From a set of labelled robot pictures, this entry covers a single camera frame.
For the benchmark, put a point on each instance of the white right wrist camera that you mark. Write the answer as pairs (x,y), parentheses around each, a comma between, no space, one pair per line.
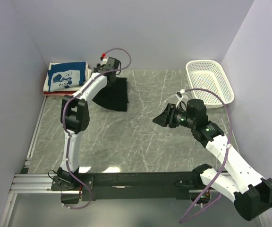
(182,99)

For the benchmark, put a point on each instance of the aluminium front frame rail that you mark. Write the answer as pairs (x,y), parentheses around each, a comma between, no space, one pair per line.
(31,184)

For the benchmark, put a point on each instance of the black t shirt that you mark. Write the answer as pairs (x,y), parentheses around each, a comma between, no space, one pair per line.
(114,97)

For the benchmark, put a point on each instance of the blue cartoon print folded shirt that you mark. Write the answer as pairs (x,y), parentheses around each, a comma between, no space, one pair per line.
(66,75)

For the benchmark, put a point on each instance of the red folded shirt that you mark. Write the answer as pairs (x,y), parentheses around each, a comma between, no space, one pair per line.
(59,93)

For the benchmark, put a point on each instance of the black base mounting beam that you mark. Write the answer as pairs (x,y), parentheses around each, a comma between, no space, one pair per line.
(150,185)

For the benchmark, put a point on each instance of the aluminium table edge rail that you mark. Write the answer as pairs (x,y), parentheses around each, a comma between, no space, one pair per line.
(30,153)

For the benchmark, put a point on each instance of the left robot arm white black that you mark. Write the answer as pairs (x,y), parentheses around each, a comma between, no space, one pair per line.
(75,115)

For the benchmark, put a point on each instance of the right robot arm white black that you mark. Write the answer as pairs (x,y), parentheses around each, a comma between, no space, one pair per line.
(249,191)

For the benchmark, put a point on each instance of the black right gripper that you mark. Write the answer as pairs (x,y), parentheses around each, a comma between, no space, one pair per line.
(167,117)

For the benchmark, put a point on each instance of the white perforated plastic basket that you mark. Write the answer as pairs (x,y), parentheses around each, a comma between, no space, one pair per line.
(211,83)

